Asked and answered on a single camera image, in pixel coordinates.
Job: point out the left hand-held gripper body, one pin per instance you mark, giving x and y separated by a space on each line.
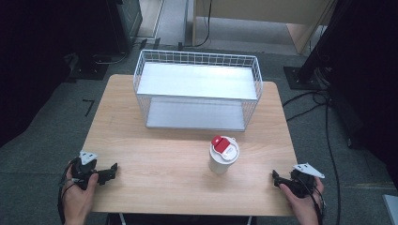
82 168

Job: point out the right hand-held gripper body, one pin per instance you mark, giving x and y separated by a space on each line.
303 182

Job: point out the white cup with red lid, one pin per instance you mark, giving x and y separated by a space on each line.
222 157

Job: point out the person's right hand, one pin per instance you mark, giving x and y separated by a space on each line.
302 206

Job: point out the person's left hand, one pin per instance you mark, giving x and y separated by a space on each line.
78 200

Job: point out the grey flat panel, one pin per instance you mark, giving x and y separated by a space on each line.
391 208

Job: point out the black curtain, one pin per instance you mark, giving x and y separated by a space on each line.
34 62

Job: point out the black metal stand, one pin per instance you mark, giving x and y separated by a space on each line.
316 53

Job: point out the dark equipment case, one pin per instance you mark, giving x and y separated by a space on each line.
125 22

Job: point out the beige wooden cabinet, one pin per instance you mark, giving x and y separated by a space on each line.
269 12

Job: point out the black stand base plate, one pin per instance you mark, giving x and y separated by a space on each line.
89 67

